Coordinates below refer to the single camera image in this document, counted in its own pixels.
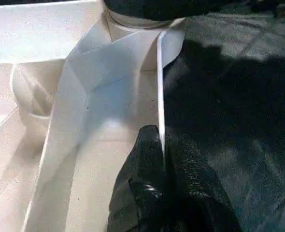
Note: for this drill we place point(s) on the white plastic table top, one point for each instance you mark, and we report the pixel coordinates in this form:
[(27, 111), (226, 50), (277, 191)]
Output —
[(60, 96)]

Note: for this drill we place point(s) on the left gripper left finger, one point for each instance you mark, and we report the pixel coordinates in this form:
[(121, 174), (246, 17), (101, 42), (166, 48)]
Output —
[(140, 193)]

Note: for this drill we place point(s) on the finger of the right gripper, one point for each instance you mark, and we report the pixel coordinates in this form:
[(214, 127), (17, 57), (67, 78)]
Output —
[(162, 7)]

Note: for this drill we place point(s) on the black work mat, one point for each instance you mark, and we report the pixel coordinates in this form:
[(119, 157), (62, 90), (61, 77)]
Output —
[(239, 121)]

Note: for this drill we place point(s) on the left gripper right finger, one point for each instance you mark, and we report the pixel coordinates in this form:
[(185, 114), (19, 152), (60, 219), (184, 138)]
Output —
[(195, 193)]

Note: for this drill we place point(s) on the white plastic table leg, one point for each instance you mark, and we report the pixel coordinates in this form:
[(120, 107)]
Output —
[(140, 19)]

